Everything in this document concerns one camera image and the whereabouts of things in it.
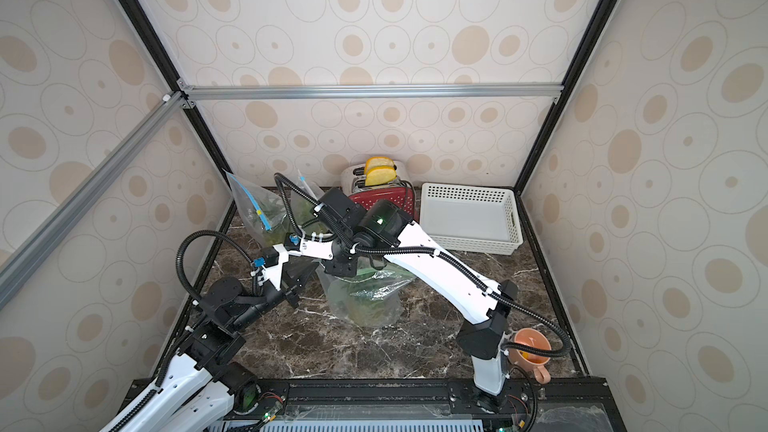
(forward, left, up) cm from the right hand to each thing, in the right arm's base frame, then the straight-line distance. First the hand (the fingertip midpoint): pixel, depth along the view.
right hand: (326, 265), depth 66 cm
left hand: (0, +1, 0) cm, 2 cm away
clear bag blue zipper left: (+17, +21, -3) cm, 28 cm away
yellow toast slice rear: (+45, -6, -7) cm, 45 cm away
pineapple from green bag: (-4, -10, -8) cm, 14 cm away
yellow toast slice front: (+39, -8, -8) cm, 41 cm away
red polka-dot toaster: (+35, -15, -12) cm, 40 cm away
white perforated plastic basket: (+39, -41, -28) cm, 63 cm away
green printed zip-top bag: (0, +2, -7) cm, 7 cm away
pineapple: (+23, +14, -10) cm, 29 cm away
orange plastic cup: (-12, -49, -21) cm, 54 cm away
